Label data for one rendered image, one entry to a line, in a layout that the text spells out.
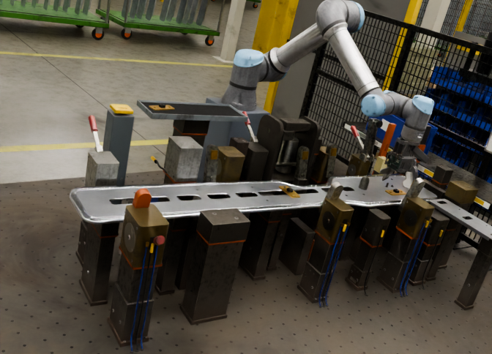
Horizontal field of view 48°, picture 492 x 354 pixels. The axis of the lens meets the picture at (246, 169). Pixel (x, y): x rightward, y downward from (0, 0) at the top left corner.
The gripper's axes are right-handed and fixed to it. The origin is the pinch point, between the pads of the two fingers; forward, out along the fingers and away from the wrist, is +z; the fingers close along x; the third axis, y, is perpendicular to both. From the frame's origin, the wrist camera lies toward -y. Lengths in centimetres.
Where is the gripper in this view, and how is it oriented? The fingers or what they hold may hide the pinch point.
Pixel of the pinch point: (397, 188)
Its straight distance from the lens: 212.2
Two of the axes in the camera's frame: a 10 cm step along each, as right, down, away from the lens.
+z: -2.1, 9.1, 3.6
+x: 5.0, 4.2, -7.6
